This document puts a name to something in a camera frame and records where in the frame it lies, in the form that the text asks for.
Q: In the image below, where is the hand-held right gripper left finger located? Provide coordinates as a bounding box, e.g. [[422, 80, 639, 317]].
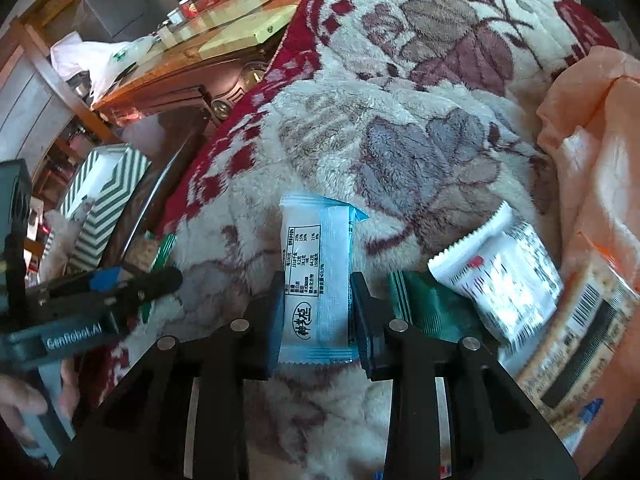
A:
[[52, 270, 287, 480]]

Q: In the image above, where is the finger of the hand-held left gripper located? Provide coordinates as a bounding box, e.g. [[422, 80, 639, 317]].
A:
[[40, 265, 185, 329], [27, 266, 124, 307]]

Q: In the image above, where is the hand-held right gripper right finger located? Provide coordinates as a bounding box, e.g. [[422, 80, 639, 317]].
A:
[[349, 271, 577, 480]]

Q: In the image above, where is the blue white snack packet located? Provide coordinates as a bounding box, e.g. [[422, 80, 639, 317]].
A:
[[277, 194, 371, 365]]

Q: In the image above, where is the green white striped box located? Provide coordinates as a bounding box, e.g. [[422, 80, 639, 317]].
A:
[[42, 144, 152, 281]]

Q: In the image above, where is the person's left hand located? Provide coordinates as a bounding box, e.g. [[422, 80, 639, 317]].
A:
[[0, 361, 79, 448]]

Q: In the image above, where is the dark green snack packet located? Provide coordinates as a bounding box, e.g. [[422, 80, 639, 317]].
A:
[[387, 270, 488, 348]]

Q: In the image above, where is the wooden chair grey back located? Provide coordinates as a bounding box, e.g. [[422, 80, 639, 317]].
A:
[[0, 17, 123, 181]]

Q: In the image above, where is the wooden glass-topped table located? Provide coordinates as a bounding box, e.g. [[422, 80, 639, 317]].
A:
[[92, 0, 321, 126]]

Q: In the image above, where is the beige barcode snack packet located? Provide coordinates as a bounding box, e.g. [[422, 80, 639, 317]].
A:
[[500, 260, 640, 453]]

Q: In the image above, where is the floral fleece blanket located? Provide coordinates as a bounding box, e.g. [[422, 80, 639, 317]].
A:
[[95, 0, 640, 480]]

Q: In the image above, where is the white plastic bag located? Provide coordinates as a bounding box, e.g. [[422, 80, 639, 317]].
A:
[[50, 30, 156, 101]]

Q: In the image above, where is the yellow-green pad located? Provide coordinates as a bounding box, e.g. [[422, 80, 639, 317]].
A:
[[197, 4, 300, 57]]

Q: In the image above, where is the grey cabinet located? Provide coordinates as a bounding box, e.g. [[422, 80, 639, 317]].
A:
[[82, 0, 166, 43]]

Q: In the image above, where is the orange plastic bag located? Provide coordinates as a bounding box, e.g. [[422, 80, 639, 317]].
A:
[[535, 45, 640, 341]]

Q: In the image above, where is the wooden bed frame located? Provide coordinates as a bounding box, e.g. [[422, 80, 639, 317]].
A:
[[105, 110, 211, 266]]

